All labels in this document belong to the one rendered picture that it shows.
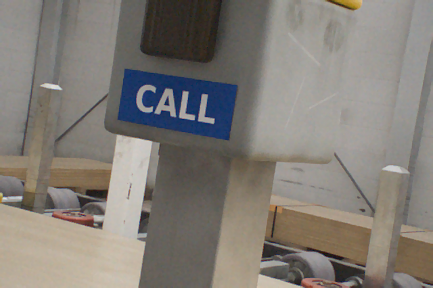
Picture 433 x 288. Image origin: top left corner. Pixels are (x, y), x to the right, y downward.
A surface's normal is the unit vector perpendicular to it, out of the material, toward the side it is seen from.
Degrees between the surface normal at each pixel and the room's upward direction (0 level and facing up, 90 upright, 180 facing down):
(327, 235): 90
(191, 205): 90
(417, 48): 90
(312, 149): 90
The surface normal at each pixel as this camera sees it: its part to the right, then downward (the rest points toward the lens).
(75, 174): 0.84, 0.16
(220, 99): -0.55, -0.04
